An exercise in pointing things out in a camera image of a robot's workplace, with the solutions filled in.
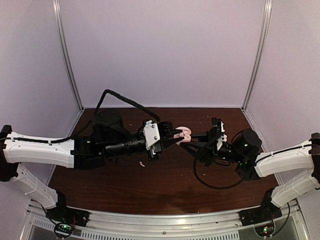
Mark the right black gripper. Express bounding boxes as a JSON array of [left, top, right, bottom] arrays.
[[180, 129, 244, 167]]

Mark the pink round earbud case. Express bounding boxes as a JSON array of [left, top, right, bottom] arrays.
[[173, 126, 192, 145]]

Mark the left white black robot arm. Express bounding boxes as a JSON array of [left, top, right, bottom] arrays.
[[0, 109, 191, 222]]

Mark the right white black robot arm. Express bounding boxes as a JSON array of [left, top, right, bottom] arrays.
[[180, 128, 320, 221]]

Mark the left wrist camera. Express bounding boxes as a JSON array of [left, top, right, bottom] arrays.
[[142, 120, 174, 151]]

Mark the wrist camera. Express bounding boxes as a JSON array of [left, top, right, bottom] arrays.
[[142, 120, 174, 151], [211, 117, 227, 151]]

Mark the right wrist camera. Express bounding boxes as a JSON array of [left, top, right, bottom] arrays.
[[211, 117, 227, 151]]

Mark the left black cable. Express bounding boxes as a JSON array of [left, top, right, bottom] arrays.
[[47, 89, 161, 146]]

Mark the black cable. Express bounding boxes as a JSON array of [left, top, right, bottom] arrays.
[[192, 149, 245, 190], [47, 89, 161, 146]]

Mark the right black cable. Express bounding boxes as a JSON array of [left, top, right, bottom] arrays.
[[192, 149, 245, 190]]

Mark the front aluminium rail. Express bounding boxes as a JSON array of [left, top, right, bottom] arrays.
[[18, 200, 311, 240]]

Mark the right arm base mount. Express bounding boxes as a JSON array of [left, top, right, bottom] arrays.
[[239, 188, 283, 238]]

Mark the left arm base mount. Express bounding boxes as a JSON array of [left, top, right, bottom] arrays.
[[42, 191, 90, 239]]

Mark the right aluminium frame post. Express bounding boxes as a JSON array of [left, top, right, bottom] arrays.
[[241, 0, 273, 112]]

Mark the aluminium frame post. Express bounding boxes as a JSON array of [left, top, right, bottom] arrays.
[[241, 0, 273, 112], [52, 0, 84, 112]]

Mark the left aluminium frame post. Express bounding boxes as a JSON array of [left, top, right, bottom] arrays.
[[52, 0, 84, 112]]

